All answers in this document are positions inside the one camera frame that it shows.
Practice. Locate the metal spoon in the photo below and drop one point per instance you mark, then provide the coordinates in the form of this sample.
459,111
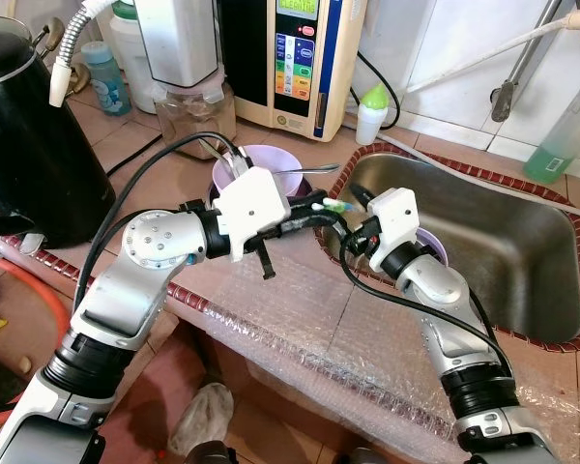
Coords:
314,170

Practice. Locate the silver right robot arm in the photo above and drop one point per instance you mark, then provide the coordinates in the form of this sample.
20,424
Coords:
435,290

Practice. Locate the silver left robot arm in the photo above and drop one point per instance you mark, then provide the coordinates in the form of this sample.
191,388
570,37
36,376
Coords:
145,242

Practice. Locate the light purple plastic bowl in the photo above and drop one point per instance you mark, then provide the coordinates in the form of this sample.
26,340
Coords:
271,159

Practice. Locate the small purple dish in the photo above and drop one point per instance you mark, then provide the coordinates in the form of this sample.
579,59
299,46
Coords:
435,249

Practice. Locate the small white bottle green tip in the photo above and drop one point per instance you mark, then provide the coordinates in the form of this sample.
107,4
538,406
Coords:
370,116

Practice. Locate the clear bubble wrap sheet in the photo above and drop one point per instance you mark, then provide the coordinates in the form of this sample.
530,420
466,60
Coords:
319,338

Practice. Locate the stainless steel sink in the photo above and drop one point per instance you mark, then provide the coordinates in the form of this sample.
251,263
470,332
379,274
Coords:
503,251

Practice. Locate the clear glass jar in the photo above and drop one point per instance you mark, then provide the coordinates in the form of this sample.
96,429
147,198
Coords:
195,121

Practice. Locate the beige water ionizer machine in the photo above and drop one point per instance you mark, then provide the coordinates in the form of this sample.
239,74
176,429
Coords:
300,68

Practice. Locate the white faucet pipe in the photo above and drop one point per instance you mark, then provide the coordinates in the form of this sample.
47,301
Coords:
503,48

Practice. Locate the green dish soap bottle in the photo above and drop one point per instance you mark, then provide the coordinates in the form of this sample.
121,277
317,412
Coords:
561,140

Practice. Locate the silver grey filter housing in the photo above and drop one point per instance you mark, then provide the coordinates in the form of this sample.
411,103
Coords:
179,39

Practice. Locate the teal plastic bottle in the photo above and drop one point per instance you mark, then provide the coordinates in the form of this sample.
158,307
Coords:
106,82

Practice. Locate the white bottle green cap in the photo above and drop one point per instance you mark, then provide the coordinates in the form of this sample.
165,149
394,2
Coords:
128,48

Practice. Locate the black electric kettle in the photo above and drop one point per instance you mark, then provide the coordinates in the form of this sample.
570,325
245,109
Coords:
39,145

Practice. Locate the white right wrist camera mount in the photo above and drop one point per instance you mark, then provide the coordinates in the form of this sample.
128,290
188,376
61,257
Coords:
396,222

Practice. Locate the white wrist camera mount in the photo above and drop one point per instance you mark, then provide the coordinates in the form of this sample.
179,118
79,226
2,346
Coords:
251,208
396,222

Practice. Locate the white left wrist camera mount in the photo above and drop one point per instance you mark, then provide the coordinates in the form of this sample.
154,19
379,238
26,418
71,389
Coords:
251,208

